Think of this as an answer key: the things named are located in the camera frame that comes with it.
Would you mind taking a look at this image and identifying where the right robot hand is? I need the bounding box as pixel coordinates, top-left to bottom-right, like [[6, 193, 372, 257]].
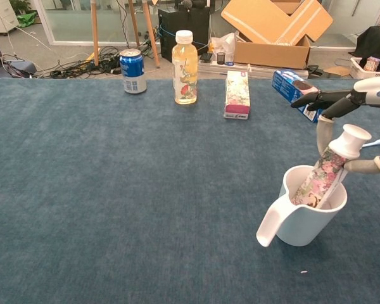
[[290, 77, 380, 174]]

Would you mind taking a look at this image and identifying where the floral toothpaste tube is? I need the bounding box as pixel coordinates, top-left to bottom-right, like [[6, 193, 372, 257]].
[[290, 123, 372, 210]]

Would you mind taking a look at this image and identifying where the white plastic mug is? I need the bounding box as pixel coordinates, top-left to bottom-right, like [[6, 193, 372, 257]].
[[256, 165, 348, 248]]

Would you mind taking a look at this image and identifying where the pink floral small box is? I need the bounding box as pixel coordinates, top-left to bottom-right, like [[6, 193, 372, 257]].
[[223, 70, 251, 120]]

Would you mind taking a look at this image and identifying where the brown cardboard piece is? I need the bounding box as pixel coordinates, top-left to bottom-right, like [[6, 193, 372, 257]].
[[323, 65, 351, 79]]

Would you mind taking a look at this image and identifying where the white plastic basket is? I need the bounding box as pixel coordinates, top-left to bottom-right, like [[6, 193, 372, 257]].
[[349, 56, 380, 80]]

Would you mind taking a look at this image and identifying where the small printed carton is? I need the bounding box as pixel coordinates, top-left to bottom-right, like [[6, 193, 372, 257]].
[[364, 56, 380, 72]]

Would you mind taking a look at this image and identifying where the blue cookie box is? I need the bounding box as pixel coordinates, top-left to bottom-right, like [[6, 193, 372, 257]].
[[270, 69, 324, 124]]

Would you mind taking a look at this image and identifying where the black cloth cover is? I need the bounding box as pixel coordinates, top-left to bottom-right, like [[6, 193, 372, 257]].
[[356, 25, 380, 64]]

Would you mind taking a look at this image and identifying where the open cardboard box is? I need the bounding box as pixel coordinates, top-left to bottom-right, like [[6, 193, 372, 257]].
[[233, 31, 312, 70]]

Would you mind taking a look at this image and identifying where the large flattened cardboard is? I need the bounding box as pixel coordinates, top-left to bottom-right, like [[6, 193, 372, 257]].
[[220, 0, 334, 45]]

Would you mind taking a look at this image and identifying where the white plastic bag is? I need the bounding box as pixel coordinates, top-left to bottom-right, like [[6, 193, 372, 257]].
[[210, 31, 237, 63]]

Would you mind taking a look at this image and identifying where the yellow tea bottle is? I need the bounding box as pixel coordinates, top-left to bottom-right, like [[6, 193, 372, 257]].
[[172, 30, 199, 106]]

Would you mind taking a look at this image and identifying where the black computer tower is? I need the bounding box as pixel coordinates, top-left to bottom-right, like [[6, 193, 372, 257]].
[[158, 6, 211, 63]]

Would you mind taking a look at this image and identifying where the wooden easel leg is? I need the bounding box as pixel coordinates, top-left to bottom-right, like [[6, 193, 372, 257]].
[[141, 0, 161, 69], [127, 0, 141, 48], [91, 0, 101, 67]]

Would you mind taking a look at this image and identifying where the blue soda can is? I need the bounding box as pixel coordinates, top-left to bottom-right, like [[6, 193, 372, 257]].
[[118, 48, 148, 95]]

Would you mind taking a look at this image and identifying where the blue table mat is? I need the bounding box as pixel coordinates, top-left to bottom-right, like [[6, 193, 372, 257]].
[[0, 77, 380, 304]]

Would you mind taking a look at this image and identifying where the green bag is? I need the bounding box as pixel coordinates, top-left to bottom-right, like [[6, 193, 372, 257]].
[[16, 11, 39, 29]]

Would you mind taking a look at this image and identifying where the dark blue machine base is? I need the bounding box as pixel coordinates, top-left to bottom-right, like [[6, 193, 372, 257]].
[[0, 27, 37, 79]]

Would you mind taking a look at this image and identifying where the green potted plant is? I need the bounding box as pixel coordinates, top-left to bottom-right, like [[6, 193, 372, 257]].
[[9, 0, 32, 15]]

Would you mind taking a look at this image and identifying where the white cabinet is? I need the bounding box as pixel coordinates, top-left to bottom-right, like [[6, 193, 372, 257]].
[[0, 0, 20, 34]]

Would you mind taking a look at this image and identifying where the black flat bracket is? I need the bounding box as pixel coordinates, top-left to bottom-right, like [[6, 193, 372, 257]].
[[307, 64, 324, 79]]

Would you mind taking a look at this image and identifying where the aluminium profile rail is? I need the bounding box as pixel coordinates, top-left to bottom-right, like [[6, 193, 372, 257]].
[[198, 60, 253, 79]]

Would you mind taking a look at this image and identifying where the black cable tangle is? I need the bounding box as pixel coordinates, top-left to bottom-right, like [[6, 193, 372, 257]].
[[37, 46, 161, 79]]

